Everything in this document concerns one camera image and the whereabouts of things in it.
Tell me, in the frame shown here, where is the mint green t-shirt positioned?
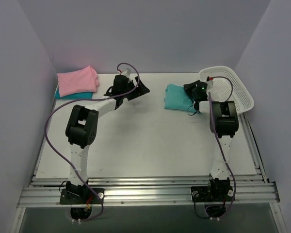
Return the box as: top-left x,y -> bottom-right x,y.
164,83 -> 195,113

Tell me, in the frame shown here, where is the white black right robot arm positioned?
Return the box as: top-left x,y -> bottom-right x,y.
183,76 -> 239,200

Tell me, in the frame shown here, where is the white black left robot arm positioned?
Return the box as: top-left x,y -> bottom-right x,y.
65,75 -> 150,203

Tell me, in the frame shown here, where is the white perforated plastic basket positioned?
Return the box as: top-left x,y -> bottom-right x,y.
199,66 -> 254,114

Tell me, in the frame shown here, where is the folded pink t-shirt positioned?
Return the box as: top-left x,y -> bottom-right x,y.
57,66 -> 99,98

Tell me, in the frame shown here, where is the folded teal t-shirt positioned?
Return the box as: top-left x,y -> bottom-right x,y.
55,88 -> 93,100

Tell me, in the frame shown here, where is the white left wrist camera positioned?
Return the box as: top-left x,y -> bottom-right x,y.
121,68 -> 131,79

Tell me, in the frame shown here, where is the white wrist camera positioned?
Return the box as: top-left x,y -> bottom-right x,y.
121,68 -> 131,79
206,79 -> 214,94

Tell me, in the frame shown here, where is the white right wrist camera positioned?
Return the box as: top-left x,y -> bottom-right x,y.
206,79 -> 214,94

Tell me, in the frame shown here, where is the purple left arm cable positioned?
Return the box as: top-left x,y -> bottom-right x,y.
44,63 -> 140,221

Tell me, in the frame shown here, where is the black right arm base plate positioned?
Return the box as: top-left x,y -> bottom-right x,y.
190,186 -> 235,202

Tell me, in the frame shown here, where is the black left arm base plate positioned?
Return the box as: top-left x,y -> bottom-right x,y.
59,188 -> 105,205

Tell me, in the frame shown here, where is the aluminium mounting rail frame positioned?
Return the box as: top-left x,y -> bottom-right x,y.
18,114 -> 279,208

